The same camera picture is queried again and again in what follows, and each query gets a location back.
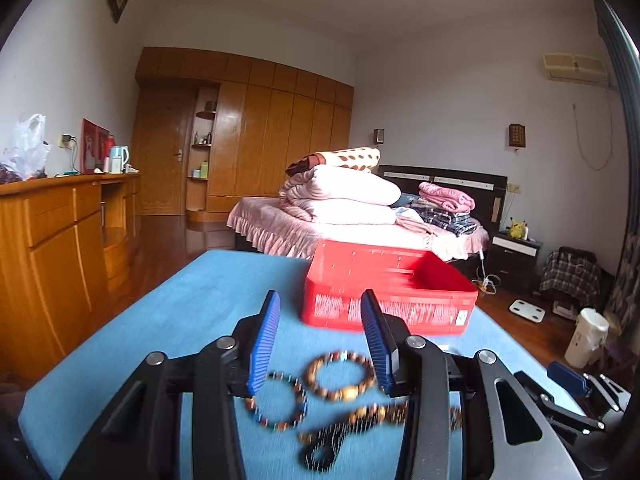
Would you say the chair with plaid cloth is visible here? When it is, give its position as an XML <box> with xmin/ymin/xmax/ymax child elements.
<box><xmin>540</xmin><ymin>246</ymin><xmax>603</xmax><ymax>311</ymax></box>

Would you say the white power strip cable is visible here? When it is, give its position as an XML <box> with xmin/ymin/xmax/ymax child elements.
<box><xmin>472</xmin><ymin>250</ymin><xmax>501</xmax><ymax>293</ymax></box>

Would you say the bed with pink sheet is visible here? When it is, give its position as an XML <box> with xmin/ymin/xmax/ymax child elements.
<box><xmin>227</xmin><ymin>195</ymin><xmax>491</xmax><ymax>263</ymax></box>

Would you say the dark wooden headboard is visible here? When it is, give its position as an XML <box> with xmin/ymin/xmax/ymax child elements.
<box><xmin>377</xmin><ymin>165</ymin><xmax>508</xmax><ymax>233</ymax></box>

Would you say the dark patterned curtain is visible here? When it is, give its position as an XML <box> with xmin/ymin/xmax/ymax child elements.
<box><xmin>585</xmin><ymin>0</ymin><xmax>640</xmax><ymax>376</ymax></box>

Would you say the red tin box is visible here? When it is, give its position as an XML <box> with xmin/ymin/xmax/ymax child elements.
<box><xmin>300</xmin><ymin>240</ymin><xmax>479</xmax><ymax>335</ymax></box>

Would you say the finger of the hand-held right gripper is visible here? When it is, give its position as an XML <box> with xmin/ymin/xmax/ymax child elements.
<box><xmin>514</xmin><ymin>371</ymin><xmax>607</xmax><ymax>443</ymax></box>
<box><xmin>546</xmin><ymin>361</ymin><xmax>593</xmax><ymax>400</ymax></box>

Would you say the white bathroom scale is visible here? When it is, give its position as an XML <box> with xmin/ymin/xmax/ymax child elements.
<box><xmin>509</xmin><ymin>299</ymin><xmax>547</xmax><ymax>323</ymax></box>

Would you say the cream air conditioner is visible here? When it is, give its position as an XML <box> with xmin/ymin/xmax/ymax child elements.
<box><xmin>542</xmin><ymin>52</ymin><xmax>610</xmax><ymax>83</ymax></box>

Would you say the red photo frame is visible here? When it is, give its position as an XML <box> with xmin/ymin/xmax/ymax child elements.
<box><xmin>81</xmin><ymin>118</ymin><xmax>110</xmax><ymax>175</ymax></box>

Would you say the dark multicoloured bead bracelet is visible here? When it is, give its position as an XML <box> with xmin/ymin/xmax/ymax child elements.
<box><xmin>243</xmin><ymin>371</ymin><xmax>308</xmax><ymax>432</ymax></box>

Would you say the white plastic bag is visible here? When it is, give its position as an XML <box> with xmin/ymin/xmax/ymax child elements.
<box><xmin>2</xmin><ymin>112</ymin><xmax>51</xmax><ymax>182</ymax></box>

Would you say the dark nightstand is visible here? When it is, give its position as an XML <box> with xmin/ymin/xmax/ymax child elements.
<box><xmin>487</xmin><ymin>234</ymin><xmax>543</xmax><ymax>291</ymax></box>

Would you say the brown bracelet with amber bead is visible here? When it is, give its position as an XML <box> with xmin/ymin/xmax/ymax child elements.
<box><xmin>305</xmin><ymin>351</ymin><xmax>378</xmax><ymax>403</ymax></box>

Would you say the white hanging cord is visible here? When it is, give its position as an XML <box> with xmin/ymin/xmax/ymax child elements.
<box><xmin>572</xmin><ymin>104</ymin><xmax>615</xmax><ymax>171</ymax></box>

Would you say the pink folded blanket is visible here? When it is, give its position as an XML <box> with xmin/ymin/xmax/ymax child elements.
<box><xmin>418</xmin><ymin>181</ymin><xmax>476</xmax><ymax>213</ymax></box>

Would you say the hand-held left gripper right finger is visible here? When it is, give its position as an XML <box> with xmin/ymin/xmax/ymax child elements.
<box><xmin>360</xmin><ymin>289</ymin><xmax>583</xmax><ymax>480</ymax></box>

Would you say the white cloth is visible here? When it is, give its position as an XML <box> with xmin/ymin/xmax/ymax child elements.
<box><xmin>395</xmin><ymin>207</ymin><xmax>426</xmax><ymax>227</ymax></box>

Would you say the light blue kettle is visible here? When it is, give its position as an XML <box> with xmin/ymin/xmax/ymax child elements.
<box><xmin>109</xmin><ymin>146</ymin><xmax>131</xmax><ymax>175</ymax></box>

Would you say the wooden sideboard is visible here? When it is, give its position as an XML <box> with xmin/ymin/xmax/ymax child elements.
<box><xmin>0</xmin><ymin>172</ymin><xmax>142</xmax><ymax>381</ymax></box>

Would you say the wooden wardrobe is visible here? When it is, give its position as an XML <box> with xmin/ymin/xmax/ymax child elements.
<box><xmin>135</xmin><ymin>46</ymin><xmax>355</xmax><ymax>216</ymax></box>

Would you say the pink folded quilt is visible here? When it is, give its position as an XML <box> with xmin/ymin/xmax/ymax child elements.
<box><xmin>279</xmin><ymin>165</ymin><xmax>402</xmax><ymax>211</ymax></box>
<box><xmin>280</xmin><ymin>197</ymin><xmax>401</xmax><ymax>226</ymax></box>

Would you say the stack of plaid clothes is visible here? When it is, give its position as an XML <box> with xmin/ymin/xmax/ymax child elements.
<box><xmin>415</xmin><ymin>200</ymin><xmax>481</xmax><ymax>236</ymax></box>

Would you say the wooden door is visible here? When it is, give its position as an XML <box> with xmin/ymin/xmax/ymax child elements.
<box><xmin>134</xmin><ymin>85</ymin><xmax>193</xmax><ymax>216</ymax></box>

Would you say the spotted cream blanket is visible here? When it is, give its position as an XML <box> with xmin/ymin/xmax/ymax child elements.
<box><xmin>285</xmin><ymin>146</ymin><xmax>382</xmax><ymax>178</ymax></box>

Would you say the brown bead strand black tassel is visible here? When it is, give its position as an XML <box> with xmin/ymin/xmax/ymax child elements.
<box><xmin>299</xmin><ymin>402</ymin><xmax>463</xmax><ymax>471</ymax></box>

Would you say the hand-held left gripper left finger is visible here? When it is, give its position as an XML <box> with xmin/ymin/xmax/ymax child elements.
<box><xmin>60</xmin><ymin>289</ymin><xmax>282</xmax><ymax>480</ymax></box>

